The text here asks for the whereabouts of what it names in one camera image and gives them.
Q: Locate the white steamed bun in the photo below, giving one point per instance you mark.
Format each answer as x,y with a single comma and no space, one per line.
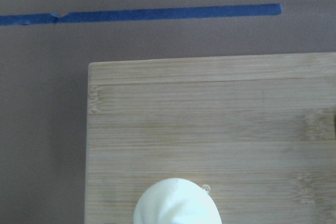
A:
176,200

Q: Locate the bamboo cutting board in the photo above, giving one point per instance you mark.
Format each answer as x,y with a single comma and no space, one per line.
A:
258,132

